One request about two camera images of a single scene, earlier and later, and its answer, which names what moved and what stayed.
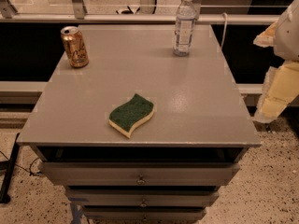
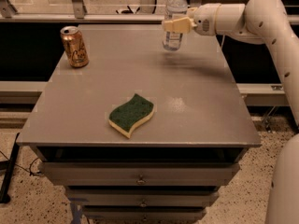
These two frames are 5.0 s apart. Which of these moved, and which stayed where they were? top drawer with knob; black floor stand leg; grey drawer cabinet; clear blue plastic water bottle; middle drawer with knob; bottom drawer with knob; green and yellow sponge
Moved: clear blue plastic water bottle
Stayed: middle drawer with knob; bottom drawer with knob; grey drawer cabinet; green and yellow sponge; black floor stand leg; top drawer with knob
